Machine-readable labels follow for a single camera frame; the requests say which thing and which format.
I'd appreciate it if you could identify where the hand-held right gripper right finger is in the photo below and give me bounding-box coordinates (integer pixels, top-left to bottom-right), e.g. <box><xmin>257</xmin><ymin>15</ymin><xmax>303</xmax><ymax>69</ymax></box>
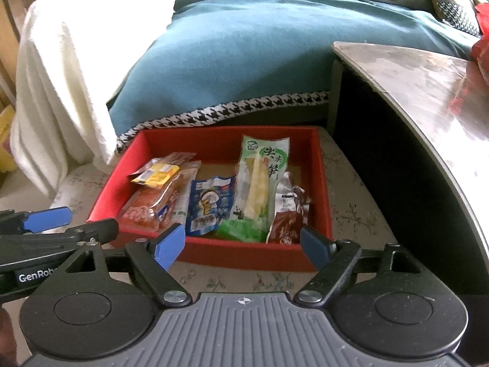
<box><xmin>295</xmin><ymin>226</ymin><xmax>430</xmax><ymax>304</ymax></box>

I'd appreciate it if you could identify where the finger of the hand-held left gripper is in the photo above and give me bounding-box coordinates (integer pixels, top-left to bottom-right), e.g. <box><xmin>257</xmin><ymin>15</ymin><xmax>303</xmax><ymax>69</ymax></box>
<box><xmin>0</xmin><ymin>218</ymin><xmax>120</xmax><ymax>264</ymax></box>
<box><xmin>0</xmin><ymin>206</ymin><xmax>73</xmax><ymax>235</ymax></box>

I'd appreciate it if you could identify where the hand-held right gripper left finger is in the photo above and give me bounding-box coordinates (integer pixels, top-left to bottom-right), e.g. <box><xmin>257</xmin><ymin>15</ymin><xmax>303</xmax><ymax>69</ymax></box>
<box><xmin>67</xmin><ymin>222</ymin><xmax>191</xmax><ymax>308</ymax></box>

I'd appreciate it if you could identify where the brown and silver snack packet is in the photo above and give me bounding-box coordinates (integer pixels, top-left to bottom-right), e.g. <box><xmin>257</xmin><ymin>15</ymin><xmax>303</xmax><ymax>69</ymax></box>
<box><xmin>265</xmin><ymin>172</ymin><xmax>311</xmax><ymax>246</ymax></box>

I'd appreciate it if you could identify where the red-orange snack packet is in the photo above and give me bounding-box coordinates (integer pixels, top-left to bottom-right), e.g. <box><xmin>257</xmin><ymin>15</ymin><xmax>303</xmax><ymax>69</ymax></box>
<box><xmin>116</xmin><ymin>185</ymin><xmax>189</xmax><ymax>234</ymax></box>

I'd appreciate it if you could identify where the blue snack packet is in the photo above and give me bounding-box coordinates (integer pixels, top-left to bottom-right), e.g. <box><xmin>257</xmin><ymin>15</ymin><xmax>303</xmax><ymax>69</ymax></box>
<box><xmin>185</xmin><ymin>176</ymin><xmax>236</xmax><ymax>237</ymax></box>

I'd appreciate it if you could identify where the small yellow snack packet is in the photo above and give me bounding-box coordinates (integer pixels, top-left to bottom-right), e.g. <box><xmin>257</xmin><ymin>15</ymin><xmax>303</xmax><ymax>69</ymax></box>
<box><xmin>131</xmin><ymin>162</ymin><xmax>181</xmax><ymax>190</ymax></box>

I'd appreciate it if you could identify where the red cardboard box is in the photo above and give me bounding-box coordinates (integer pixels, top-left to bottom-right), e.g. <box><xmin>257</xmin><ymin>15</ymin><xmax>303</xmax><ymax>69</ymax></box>
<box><xmin>86</xmin><ymin>125</ymin><xmax>333</xmax><ymax>273</ymax></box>

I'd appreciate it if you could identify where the clear orange snack packet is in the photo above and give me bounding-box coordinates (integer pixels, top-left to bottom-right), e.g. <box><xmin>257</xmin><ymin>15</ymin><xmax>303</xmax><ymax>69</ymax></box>
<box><xmin>138</xmin><ymin>152</ymin><xmax>202</xmax><ymax>199</ymax></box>

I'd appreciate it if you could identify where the green bamboo shoot packet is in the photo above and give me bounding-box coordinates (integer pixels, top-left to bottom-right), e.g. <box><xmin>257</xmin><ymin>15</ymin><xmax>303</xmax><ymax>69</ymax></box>
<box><xmin>215</xmin><ymin>135</ymin><xmax>290</xmax><ymax>243</ymax></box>

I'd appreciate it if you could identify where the yellow bag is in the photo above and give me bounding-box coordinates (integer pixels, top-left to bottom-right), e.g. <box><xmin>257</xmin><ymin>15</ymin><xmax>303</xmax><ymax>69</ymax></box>
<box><xmin>0</xmin><ymin>105</ymin><xmax>18</xmax><ymax>172</ymax></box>

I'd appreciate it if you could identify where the dark table with marble top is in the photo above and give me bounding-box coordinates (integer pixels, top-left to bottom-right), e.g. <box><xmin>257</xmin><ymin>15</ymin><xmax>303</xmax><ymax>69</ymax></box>
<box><xmin>329</xmin><ymin>41</ymin><xmax>489</xmax><ymax>295</ymax></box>

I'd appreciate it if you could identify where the white blanket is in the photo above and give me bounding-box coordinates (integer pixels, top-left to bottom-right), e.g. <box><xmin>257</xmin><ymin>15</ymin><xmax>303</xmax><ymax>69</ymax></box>
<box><xmin>9</xmin><ymin>0</ymin><xmax>177</xmax><ymax>199</ymax></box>

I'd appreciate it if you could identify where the teal blanket with houndstooth trim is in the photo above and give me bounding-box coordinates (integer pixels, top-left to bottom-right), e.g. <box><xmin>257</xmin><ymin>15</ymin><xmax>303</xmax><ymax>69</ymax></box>
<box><xmin>107</xmin><ymin>0</ymin><xmax>478</xmax><ymax>150</ymax></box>

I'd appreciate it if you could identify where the red plastic bag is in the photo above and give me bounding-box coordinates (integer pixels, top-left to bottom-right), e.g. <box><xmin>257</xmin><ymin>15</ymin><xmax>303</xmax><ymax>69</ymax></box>
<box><xmin>471</xmin><ymin>34</ymin><xmax>489</xmax><ymax>62</ymax></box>

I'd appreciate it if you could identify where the yellow patterned cushion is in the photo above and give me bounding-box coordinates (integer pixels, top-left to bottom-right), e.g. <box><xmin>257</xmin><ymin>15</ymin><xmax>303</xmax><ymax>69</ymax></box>
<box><xmin>419</xmin><ymin>0</ymin><xmax>484</xmax><ymax>38</ymax></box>

